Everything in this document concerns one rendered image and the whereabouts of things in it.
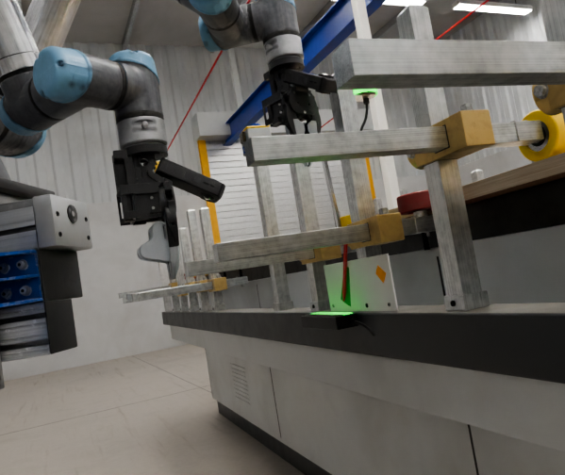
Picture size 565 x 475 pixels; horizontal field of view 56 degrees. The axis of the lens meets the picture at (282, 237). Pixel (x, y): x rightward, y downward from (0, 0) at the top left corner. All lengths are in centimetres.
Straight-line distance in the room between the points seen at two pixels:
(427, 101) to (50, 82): 54
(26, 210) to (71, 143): 798
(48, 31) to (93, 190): 757
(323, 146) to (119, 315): 804
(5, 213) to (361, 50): 75
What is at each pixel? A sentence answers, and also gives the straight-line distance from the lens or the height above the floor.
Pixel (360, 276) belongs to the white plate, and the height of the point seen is 77.
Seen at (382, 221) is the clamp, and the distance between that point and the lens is 96.
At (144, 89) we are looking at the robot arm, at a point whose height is 111.
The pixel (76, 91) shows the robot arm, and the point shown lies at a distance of 83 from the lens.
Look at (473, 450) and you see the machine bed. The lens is 127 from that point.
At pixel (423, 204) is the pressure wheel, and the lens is 103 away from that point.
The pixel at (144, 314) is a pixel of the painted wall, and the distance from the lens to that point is 869.
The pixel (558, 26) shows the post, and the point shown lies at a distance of 68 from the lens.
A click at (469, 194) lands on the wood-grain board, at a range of 102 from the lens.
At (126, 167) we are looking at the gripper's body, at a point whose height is 100.
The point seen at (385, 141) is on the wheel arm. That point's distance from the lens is 73.
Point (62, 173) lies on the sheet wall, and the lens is 885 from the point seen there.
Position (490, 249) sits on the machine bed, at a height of 78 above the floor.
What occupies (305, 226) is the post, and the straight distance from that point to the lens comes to 125.
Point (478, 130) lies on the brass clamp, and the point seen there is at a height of 94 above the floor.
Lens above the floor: 79
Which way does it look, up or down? 4 degrees up
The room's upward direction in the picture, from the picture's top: 9 degrees counter-clockwise
